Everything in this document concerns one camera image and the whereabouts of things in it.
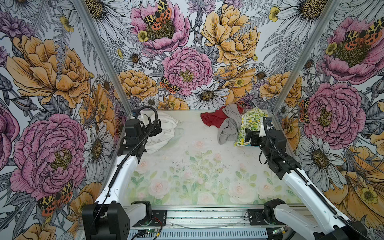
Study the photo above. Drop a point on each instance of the lemon print cloth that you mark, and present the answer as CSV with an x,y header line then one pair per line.
x,y
251,120

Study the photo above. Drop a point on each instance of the grey cloth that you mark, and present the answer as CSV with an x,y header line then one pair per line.
x,y
229,129

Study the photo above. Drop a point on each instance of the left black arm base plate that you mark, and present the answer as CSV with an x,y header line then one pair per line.
x,y
158,219

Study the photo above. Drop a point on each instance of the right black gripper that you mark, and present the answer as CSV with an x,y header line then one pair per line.
x,y
255,135

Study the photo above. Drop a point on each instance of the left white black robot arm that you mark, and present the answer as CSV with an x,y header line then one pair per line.
x,y
106,218

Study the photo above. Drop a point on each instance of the aluminium front frame rail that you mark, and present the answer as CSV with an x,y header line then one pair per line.
x,y
198,219

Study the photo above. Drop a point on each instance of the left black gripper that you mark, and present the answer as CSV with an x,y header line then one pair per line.
x,y
158,128

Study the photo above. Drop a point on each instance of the red cloth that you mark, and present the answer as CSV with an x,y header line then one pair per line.
x,y
217,118

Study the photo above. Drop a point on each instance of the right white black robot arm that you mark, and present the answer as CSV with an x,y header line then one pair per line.
x,y
329,224

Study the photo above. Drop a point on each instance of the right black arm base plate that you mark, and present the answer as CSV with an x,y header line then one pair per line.
x,y
256,217

